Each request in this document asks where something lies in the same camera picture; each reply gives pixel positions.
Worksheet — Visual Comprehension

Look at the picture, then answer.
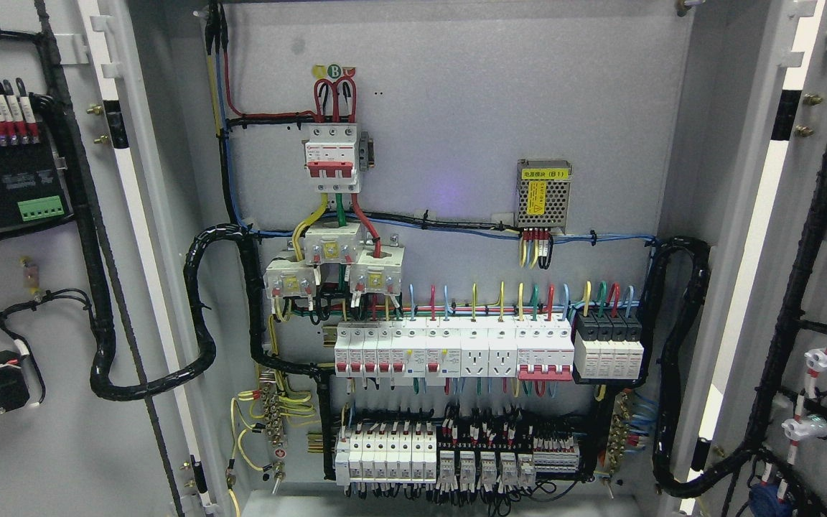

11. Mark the grey cabinet door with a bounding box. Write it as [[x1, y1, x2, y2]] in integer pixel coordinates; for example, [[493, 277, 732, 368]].
[[0, 1, 233, 516], [691, 1, 827, 516]]

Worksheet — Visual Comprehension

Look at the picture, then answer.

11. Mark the white current transformer group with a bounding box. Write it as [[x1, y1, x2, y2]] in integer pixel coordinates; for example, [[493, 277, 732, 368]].
[[263, 222, 404, 302]]

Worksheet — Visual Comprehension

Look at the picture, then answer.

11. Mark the white small breaker row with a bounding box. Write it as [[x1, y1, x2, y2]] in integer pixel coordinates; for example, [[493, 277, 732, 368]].
[[334, 318, 462, 386]]

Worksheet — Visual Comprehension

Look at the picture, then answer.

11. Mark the white socket module row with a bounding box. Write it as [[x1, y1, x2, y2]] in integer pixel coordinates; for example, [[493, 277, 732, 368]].
[[460, 317, 518, 378]]

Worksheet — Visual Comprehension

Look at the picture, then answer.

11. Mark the red three-pole main breaker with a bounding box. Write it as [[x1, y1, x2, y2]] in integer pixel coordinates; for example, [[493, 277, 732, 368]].
[[303, 122, 361, 195]]

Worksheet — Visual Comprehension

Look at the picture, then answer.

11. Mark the perforated metal power supply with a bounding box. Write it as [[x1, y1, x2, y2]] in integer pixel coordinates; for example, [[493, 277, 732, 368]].
[[515, 159, 572, 229]]

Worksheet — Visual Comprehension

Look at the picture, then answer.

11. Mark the red four-pole circuit breaker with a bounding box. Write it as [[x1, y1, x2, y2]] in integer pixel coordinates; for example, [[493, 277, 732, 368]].
[[515, 320, 575, 381]]

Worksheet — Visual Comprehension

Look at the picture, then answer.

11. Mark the white lower breaker row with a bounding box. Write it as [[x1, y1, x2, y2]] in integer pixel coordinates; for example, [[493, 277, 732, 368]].
[[335, 420, 439, 489]]

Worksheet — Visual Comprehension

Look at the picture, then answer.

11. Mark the black relay terminal row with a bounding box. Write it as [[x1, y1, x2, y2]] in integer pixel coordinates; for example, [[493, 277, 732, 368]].
[[434, 408, 581, 497]]

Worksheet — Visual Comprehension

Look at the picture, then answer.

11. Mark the black surge protector module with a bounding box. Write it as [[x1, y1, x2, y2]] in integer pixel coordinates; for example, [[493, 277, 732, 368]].
[[572, 311, 644, 385]]

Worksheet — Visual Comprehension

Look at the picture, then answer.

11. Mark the brass ground terminal bar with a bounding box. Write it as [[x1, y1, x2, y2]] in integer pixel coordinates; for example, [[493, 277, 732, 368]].
[[604, 389, 632, 478]]

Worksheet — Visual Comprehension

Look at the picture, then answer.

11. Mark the black digital power meter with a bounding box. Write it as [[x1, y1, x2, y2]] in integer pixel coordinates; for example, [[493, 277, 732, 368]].
[[0, 136, 70, 228]]

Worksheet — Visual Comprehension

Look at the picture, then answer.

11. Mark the black left cable conduit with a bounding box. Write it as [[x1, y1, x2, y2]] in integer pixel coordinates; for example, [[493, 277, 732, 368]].
[[29, 92, 335, 482]]

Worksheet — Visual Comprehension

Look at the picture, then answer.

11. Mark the black cable conduit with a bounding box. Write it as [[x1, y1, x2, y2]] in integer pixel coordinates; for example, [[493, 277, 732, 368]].
[[637, 237, 713, 498], [29, 92, 335, 482]]

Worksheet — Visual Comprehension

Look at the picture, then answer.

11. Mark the black right cable conduit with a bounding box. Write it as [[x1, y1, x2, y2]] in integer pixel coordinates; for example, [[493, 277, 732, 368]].
[[637, 237, 713, 498]]

